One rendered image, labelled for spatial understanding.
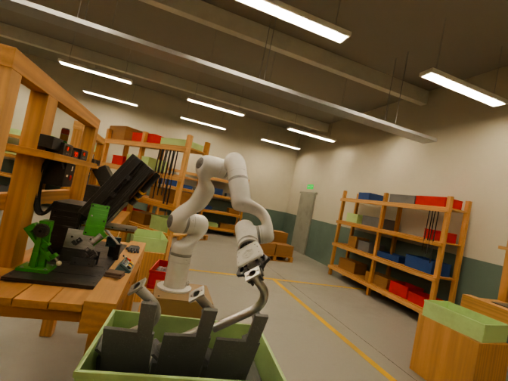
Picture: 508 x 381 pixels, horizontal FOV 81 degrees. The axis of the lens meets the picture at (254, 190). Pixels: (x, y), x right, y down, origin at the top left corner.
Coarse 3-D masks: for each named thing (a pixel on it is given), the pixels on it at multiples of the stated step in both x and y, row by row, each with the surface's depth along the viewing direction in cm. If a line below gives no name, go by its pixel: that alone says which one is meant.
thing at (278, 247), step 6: (276, 234) 847; (282, 234) 855; (276, 240) 848; (282, 240) 856; (264, 246) 786; (270, 246) 796; (276, 246) 805; (282, 246) 812; (288, 246) 820; (264, 252) 788; (270, 252) 797; (276, 252) 805; (282, 252) 813; (288, 252) 821; (276, 258) 844; (282, 258) 855; (288, 258) 830
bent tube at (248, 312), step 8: (248, 272) 99; (256, 272) 97; (248, 280) 97; (256, 280) 98; (264, 288) 100; (264, 296) 101; (256, 304) 104; (264, 304) 103; (240, 312) 104; (248, 312) 104; (256, 312) 104; (224, 320) 105; (232, 320) 104; (240, 320) 104; (216, 328) 104
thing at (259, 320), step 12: (252, 324) 96; (264, 324) 97; (252, 336) 99; (216, 348) 98; (228, 348) 99; (240, 348) 100; (252, 348) 101; (216, 360) 101; (228, 360) 102; (240, 360) 102; (252, 360) 103; (204, 372) 103; (216, 372) 103; (228, 372) 104; (240, 372) 105
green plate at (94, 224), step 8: (96, 208) 196; (104, 208) 197; (88, 216) 193; (96, 216) 195; (104, 216) 196; (88, 224) 192; (96, 224) 194; (104, 224) 195; (88, 232) 191; (96, 232) 192
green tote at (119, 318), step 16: (112, 320) 116; (128, 320) 120; (160, 320) 123; (176, 320) 124; (192, 320) 125; (96, 336) 98; (160, 336) 123; (224, 336) 128; (240, 336) 130; (96, 352) 98; (256, 352) 125; (272, 352) 110; (80, 368) 81; (272, 368) 105
